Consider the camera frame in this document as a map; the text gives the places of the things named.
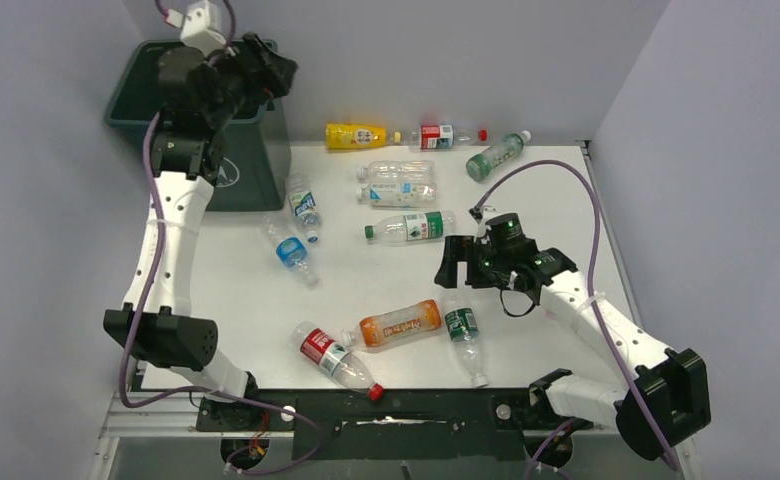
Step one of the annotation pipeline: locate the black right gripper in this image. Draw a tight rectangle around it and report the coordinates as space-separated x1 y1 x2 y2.
436 236 510 290

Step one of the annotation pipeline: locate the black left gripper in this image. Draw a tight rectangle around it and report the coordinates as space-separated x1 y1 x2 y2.
203 34 297 129

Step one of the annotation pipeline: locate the dark green label bottle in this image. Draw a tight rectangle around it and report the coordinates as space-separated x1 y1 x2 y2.
440 289 489 388

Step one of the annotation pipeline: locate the orange tea bottle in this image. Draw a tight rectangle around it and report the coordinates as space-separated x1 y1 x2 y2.
340 299 443 352

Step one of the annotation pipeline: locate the red label bottle front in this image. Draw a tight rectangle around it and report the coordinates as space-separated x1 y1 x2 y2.
291 321 384 402

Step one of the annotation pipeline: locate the blue label crushed bottle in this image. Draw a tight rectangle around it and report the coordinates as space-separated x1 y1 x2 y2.
262 214 319 288

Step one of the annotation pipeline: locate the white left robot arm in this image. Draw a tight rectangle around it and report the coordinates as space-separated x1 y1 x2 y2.
103 32 298 402

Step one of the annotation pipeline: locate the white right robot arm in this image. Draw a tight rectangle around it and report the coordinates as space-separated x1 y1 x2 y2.
434 213 711 460

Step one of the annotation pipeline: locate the dark green trash bin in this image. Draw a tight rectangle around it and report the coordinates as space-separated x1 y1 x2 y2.
104 40 292 212

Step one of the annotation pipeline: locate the white blue label tea bottle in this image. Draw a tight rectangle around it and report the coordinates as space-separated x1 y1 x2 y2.
355 182 438 209

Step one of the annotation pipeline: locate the yellow juice bottle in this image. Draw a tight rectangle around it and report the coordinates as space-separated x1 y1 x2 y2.
325 123 402 151

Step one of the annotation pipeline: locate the green tinted bottle white cap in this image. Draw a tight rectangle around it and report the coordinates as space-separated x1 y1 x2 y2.
465 130 532 182

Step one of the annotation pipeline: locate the clear unlabelled bottle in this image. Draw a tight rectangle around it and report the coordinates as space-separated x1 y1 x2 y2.
355 160 436 183

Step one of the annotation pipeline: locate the red label bottle red cap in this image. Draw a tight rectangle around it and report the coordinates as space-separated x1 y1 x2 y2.
408 124 489 151

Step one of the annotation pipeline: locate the blue green label water bottle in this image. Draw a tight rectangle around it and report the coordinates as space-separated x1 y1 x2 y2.
286 174 322 244

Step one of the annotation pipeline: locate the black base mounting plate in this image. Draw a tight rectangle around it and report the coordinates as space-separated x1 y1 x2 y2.
195 387 563 461

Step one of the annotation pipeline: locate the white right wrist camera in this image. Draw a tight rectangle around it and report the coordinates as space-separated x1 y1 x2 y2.
469 205 499 239

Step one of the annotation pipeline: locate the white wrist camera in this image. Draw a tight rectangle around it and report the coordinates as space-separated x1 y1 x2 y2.
469 205 499 239
164 1 226 56

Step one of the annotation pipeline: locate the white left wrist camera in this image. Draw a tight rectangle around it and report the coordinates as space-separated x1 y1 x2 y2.
164 1 226 56

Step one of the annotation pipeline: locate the aluminium frame rail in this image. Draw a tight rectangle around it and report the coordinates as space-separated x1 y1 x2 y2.
85 390 206 480

